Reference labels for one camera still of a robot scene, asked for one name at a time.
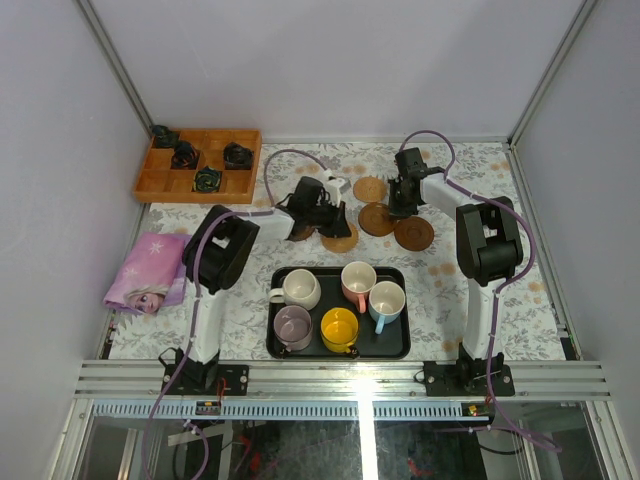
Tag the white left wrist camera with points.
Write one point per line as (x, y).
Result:
(335, 187)

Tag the black green rolled item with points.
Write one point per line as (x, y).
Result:
(207, 180)

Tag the black rolled item corner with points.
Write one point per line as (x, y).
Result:
(161, 131)

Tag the right aluminium frame post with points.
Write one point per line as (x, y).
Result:
(576, 26)

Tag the yellow enamel mug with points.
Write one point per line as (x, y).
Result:
(340, 331)

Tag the black rolled item right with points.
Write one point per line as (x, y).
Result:
(237, 157)

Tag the cream white mug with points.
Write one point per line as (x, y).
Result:
(299, 288)

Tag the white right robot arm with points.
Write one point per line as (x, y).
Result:
(488, 243)

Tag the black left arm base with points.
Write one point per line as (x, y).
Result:
(210, 379)

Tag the aluminium frame post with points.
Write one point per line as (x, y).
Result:
(576, 26)
(95, 25)

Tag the left aluminium frame post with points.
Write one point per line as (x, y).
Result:
(95, 25)

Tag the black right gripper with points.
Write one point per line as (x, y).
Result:
(395, 209)

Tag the black serving tray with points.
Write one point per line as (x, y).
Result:
(394, 343)

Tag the light blue mug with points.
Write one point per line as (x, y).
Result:
(386, 301)

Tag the wooden compartment tray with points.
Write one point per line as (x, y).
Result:
(159, 182)

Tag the woven rattan coaster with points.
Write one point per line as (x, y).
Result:
(343, 244)
(370, 189)

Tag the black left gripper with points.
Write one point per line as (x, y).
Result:
(338, 220)

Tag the purple princess print cloth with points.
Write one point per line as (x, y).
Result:
(152, 276)

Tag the lilac purple mug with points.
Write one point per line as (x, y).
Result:
(293, 328)

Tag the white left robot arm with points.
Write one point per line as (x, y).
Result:
(217, 253)

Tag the dark wooden coaster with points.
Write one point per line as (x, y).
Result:
(414, 234)
(375, 220)
(301, 234)

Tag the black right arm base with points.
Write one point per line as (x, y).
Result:
(467, 377)

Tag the pink mug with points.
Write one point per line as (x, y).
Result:
(357, 280)

